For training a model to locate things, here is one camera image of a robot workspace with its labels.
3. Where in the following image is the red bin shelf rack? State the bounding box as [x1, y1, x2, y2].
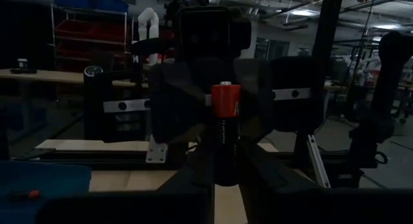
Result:
[50, 3, 130, 73]

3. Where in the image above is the black upright post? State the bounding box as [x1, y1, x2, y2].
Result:
[296, 0, 343, 173]

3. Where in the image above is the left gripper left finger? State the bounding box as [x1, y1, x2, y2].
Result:
[34, 141, 216, 224]

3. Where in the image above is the wooden workbench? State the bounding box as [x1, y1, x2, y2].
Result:
[0, 68, 149, 89]

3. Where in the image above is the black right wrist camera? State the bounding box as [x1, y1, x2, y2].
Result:
[176, 5, 253, 61]

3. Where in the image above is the silver corner bracket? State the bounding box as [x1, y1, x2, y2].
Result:
[145, 135, 168, 164]

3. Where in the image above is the black flat item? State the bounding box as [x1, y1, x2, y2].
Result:
[9, 68, 38, 75]

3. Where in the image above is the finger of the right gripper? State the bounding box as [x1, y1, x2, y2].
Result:
[239, 57, 276, 141]
[148, 59, 213, 145]

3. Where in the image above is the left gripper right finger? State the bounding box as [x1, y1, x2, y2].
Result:
[239, 142, 413, 224]

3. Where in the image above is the blue plastic bin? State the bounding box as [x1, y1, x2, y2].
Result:
[0, 161, 93, 224]

